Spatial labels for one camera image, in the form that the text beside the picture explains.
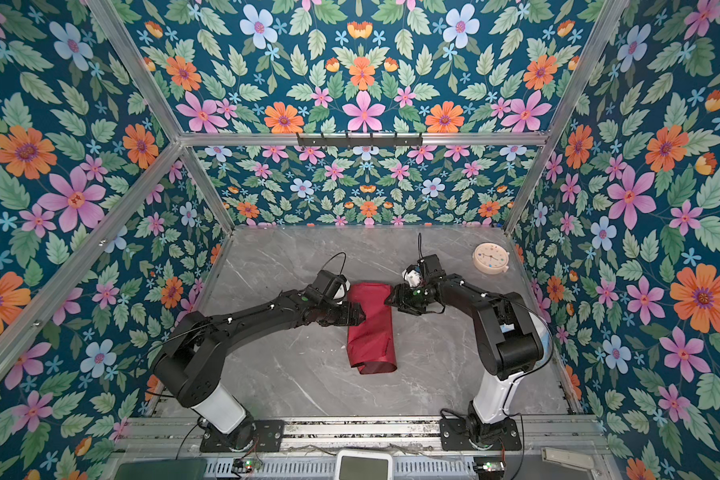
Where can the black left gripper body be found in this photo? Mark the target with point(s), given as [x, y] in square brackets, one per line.
[335, 313]

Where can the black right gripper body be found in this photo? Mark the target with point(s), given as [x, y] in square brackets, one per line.
[415, 300]

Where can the maroon wrapping paper sheet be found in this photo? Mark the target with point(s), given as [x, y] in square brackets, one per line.
[370, 345]

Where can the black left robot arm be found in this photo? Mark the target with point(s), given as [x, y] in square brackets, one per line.
[194, 363]

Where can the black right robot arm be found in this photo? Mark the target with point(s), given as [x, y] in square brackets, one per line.
[512, 342]

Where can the white screen device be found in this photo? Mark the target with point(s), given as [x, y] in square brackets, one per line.
[363, 465]

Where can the dark green pad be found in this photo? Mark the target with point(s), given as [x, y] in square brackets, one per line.
[182, 469]

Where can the white power strip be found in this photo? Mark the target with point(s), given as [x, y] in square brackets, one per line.
[568, 459]

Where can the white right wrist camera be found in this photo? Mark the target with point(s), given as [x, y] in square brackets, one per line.
[413, 277]

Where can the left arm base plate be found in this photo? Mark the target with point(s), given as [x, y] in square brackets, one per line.
[262, 436]

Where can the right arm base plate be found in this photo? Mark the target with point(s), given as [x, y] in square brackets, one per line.
[458, 433]

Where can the black hook rail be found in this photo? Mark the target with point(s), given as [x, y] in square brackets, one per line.
[347, 140]

